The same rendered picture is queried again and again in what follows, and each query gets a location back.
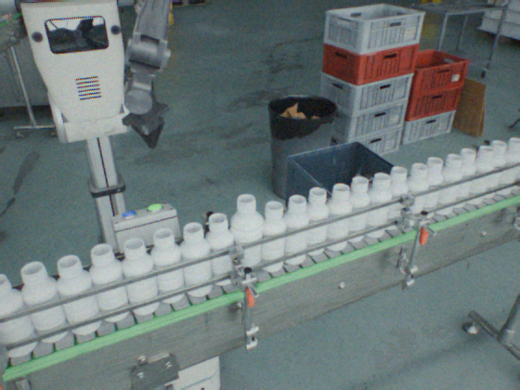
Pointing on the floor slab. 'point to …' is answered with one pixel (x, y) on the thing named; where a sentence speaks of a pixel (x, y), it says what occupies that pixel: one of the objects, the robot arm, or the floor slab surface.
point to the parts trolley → (464, 26)
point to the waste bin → (297, 132)
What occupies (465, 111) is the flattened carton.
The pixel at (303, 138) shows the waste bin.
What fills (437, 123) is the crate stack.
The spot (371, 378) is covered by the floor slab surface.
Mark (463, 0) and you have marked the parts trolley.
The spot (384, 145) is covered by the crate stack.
